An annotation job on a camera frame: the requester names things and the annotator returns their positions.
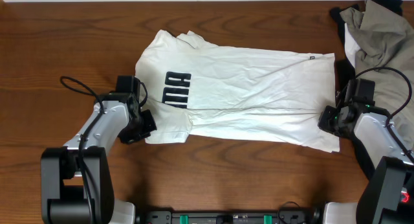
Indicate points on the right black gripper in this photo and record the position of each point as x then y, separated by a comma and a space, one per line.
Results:
324, 122

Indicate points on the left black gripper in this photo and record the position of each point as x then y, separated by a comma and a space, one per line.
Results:
151, 125

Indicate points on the white t-shirt with black print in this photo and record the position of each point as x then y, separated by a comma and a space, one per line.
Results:
194, 87

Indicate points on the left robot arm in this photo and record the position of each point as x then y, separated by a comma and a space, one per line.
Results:
76, 185

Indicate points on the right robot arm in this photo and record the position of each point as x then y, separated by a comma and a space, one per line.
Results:
387, 163

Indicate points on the black garment with red tag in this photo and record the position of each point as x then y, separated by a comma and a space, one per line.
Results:
402, 118

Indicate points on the white garment under pile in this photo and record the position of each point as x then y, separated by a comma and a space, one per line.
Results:
350, 46

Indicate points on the olive grey garment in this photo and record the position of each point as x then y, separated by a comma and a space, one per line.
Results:
386, 41

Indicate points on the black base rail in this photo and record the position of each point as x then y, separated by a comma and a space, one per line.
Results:
288, 213

